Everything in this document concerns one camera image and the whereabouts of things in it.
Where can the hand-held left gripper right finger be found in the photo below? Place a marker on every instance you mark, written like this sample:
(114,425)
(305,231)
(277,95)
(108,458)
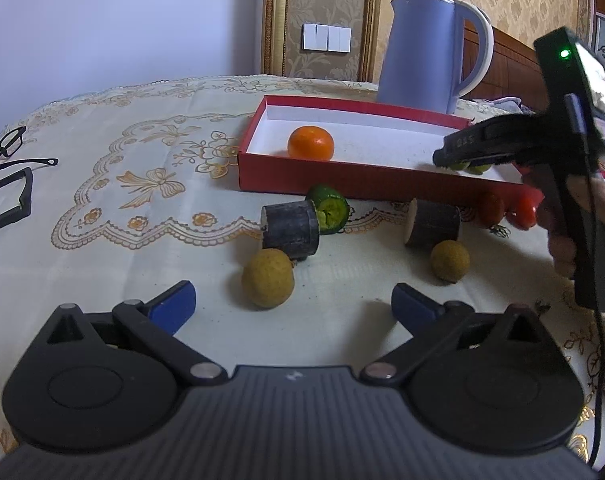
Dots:
(411,306)

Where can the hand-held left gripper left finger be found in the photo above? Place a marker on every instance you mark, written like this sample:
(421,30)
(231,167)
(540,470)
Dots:
(175,306)

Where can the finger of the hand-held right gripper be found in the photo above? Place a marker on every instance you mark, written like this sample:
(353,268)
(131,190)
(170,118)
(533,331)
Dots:
(470,142)

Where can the brown longan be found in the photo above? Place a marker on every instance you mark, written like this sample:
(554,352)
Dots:
(267,278)
(450,261)

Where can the red cherry tomato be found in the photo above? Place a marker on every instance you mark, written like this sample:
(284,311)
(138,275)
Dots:
(525,212)
(490,209)

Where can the dark sugarcane piece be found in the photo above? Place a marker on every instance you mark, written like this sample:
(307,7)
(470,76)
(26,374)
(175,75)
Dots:
(435,225)
(290,230)

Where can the green cucumber piece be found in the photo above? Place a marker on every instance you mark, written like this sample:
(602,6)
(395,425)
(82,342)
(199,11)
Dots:
(332,210)

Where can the red cardboard box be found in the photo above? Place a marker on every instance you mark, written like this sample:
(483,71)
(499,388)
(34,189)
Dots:
(282,175)

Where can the person's right hand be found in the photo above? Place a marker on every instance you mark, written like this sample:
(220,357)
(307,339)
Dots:
(557,245)

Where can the pale purple bedding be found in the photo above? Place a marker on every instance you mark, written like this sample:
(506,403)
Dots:
(507,103)

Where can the wooden bed headboard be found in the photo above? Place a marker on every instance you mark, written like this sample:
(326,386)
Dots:
(512,70)

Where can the blue electric kettle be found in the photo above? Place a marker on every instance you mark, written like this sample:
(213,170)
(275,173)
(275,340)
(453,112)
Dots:
(417,50)

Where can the orange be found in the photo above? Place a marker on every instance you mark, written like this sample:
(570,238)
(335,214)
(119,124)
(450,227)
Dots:
(310,143)

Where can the black eyeglasses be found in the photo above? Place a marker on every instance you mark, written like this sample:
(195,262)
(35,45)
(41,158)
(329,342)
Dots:
(50,161)

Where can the white light switch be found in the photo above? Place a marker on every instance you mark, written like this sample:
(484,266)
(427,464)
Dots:
(327,37)

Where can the black rectangular frame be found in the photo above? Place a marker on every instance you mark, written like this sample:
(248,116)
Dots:
(26,192)

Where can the gold wall moulding frame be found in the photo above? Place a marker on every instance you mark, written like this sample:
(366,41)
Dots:
(272,10)

